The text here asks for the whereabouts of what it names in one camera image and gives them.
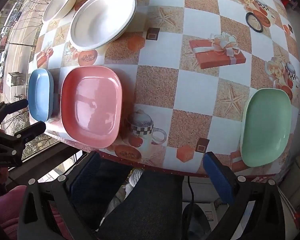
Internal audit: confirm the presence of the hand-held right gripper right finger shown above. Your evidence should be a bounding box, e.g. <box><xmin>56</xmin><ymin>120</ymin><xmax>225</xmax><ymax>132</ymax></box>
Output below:
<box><xmin>202</xmin><ymin>151</ymin><xmax>287</xmax><ymax>240</ymax></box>

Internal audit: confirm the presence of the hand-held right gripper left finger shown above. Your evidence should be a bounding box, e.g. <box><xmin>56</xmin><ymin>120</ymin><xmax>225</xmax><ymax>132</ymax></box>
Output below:
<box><xmin>17</xmin><ymin>151</ymin><xmax>108</xmax><ymax>240</ymax></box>

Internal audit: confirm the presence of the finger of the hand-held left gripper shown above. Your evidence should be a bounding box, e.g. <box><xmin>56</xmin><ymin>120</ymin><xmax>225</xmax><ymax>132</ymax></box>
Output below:
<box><xmin>0</xmin><ymin>121</ymin><xmax>47</xmax><ymax>155</ymax></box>
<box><xmin>0</xmin><ymin>99</ymin><xmax>28</xmax><ymax>120</ymax></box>

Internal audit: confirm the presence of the blue square plate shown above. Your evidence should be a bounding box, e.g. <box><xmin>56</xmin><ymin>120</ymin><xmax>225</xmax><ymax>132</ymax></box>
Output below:
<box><xmin>27</xmin><ymin>68</ymin><xmax>58</xmax><ymax>123</ymax></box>

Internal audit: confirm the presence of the pink square plate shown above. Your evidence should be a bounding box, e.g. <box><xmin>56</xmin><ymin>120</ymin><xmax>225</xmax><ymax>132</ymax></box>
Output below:
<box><xmin>60</xmin><ymin>65</ymin><xmax>123</xmax><ymax>149</ymax></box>

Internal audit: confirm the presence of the green square plate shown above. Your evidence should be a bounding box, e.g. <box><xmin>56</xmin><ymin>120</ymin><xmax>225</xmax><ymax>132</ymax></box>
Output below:
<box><xmin>240</xmin><ymin>88</ymin><xmax>292</xmax><ymax>167</ymax></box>

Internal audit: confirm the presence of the white paper bowl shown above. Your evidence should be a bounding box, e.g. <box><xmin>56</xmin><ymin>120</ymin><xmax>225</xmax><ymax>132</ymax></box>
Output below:
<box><xmin>69</xmin><ymin>0</ymin><xmax>137</xmax><ymax>51</ymax></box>
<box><xmin>42</xmin><ymin>0</ymin><xmax>77</xmax><ymax>23</ymax></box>

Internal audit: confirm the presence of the person's left forearm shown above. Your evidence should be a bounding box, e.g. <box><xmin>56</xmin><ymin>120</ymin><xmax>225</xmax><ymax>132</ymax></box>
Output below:
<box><xmin>0</xmin><ymin>184</ymin><xmax>63</xmax><ymax>240</ymax></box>

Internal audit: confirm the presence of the person's left hand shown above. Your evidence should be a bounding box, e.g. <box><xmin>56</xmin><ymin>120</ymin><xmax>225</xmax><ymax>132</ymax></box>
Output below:
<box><xmin>0</xmin><ymin>166</ymin><xmax>10</xmax><ymax>189</ymax></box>

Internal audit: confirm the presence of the black rounded object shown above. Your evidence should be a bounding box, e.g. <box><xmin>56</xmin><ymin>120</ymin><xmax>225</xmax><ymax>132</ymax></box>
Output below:
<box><xmin>181</xmin><ymin>202</ymin><xmax>213</xmax><ymax>240</ymax></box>

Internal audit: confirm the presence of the person's leg in jeans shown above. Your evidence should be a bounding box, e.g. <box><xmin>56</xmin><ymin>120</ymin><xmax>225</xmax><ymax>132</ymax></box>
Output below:
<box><xmin>97</xmin><ymin>167</ymin><xmax>188</xmax><ymax>240</ymax></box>

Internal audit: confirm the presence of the beige sofa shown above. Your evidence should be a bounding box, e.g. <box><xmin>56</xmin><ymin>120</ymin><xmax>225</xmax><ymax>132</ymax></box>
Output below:
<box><xmin>277</xmin><ymin>155</ymin><xmax>300</xmax><ymax>205</ymax></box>

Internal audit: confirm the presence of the printed checkered tablecloth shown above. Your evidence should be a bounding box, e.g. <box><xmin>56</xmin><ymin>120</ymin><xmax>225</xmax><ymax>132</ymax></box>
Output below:
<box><xmin>27</xmin><ymin>0</ymin><xmax>300</xmax><ymax>178</ymax></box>

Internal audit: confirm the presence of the black cable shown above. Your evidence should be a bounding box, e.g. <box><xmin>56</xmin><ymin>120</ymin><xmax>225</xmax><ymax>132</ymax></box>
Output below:
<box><xmin>186</xmin><ymin>175</ymin><xmax>196</xmax><ymax>204</ymax></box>

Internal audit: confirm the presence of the dark window frame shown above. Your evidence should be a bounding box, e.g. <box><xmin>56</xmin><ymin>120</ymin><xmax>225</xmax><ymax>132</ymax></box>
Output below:
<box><xmin>5</xmin><ymin>140</ymin><xmax>90</xmax><ymax>180</ymax></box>

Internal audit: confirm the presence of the black ring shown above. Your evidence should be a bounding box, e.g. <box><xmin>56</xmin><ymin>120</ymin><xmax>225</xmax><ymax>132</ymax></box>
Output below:
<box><xmin>245</xmin><ymin>12</ymin><xmax>263</xmax><ymax>33</ymax></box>

